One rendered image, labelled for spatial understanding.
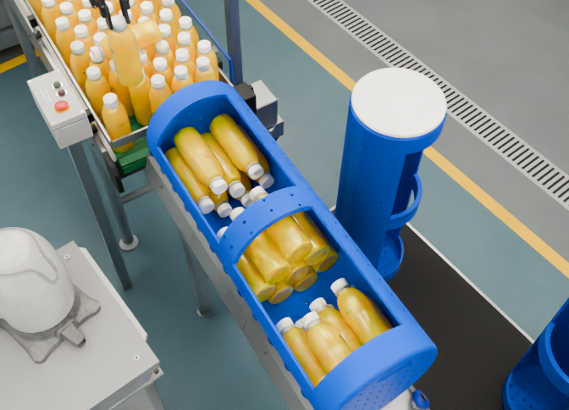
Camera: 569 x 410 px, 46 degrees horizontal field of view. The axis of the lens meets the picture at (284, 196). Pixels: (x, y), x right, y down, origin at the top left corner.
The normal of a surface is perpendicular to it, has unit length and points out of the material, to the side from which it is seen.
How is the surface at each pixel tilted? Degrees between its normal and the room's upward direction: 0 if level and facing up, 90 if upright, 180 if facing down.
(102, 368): 0
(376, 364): 11
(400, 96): 0
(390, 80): 0
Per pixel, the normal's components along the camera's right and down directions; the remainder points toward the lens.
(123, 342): 0.01, -0.58
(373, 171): -0.44, 0.73
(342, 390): -0.60, -0.11
